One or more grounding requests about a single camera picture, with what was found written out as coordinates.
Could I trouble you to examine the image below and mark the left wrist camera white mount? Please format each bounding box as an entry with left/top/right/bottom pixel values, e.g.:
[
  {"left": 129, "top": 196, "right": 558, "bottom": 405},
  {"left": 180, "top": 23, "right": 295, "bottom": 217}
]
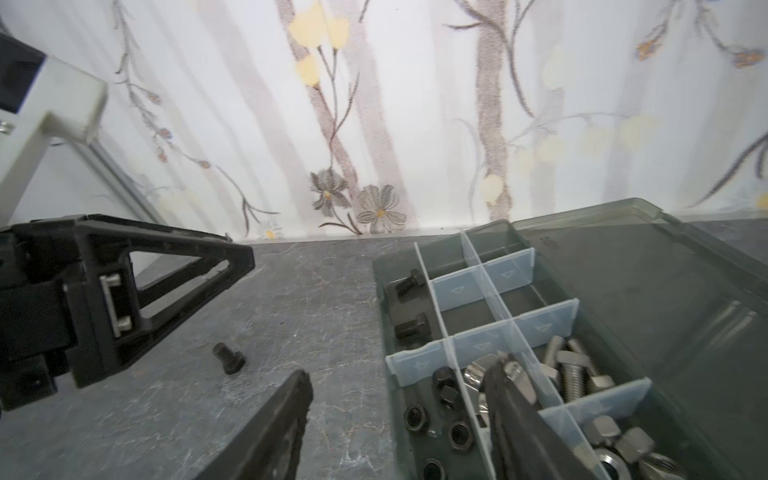
[{"left": 1, "top": 34, "right": 108, "bottom": 225}]

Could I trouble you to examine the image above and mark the silver hex nut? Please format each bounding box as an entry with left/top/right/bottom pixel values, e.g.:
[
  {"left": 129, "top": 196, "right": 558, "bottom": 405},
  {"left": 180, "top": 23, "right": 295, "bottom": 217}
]
[
  {"left": 583, "top": 415, "right": 622, "bottom": 447},
  {"left": 614, "top": 427, "right": 656, "bottom": 464},
  {"left": 638, "top": 453, "right": 688, "bottom": 480},
  {"left": 595, "top": 448, "right": 632, "bottom": 480}
]

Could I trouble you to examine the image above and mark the grey compartment organizer box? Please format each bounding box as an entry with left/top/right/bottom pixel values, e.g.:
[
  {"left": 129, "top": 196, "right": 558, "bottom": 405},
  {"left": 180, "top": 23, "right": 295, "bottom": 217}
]
[{"left": 373, "top": 198, "right": 767, "bottom": 479}]

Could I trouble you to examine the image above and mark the silver hex bolt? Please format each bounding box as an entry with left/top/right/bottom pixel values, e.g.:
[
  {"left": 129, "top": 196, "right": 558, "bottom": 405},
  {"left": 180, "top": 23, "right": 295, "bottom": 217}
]
[
  {"left": 567, "top": 338, "right": 616, "bottom": 394},
  {"left": 556, "top": 350, "right": 592, "bottom": 402},
  {"left": 541, "top": 335, "right": 565, "bottom": 390}
]

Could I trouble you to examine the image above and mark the black hex bolt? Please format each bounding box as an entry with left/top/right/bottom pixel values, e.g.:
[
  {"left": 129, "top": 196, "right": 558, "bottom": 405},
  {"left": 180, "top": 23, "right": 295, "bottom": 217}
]
[
  {"left": 212, "top": 342, "right": 246, "bottom": 375},
  {"left": 394, "top": 312, "right": 431, "bottom": 341},
  {"left": 394, "top": 269, "right": 427, "bottom": 297}
]

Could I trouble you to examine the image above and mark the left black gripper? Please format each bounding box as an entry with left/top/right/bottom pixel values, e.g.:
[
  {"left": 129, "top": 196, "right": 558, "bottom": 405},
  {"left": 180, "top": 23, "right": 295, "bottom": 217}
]
[{"left": 1, "top": 215, "right": 255, "bottom": 411}]

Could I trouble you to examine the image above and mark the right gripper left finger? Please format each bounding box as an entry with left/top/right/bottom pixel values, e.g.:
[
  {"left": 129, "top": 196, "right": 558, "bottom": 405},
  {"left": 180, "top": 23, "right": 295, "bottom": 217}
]
[{"left": 197, "top": 369, "right": 313, "bottom": 479}]

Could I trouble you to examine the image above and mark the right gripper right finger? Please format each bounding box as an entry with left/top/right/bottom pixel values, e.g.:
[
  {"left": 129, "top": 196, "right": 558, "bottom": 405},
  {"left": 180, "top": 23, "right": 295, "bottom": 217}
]
[{"left": 482, "top": 360, "right": 594, "bottom": 479}]

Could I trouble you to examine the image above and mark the silver wing nut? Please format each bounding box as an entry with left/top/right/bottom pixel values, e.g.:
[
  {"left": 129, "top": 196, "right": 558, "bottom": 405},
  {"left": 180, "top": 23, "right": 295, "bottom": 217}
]
[
  {"left": 463, "top": 353, "right": 499, "bottom": 391},
  {"left": 503, "top": 361, "right": 538, "bottom": 406}
]

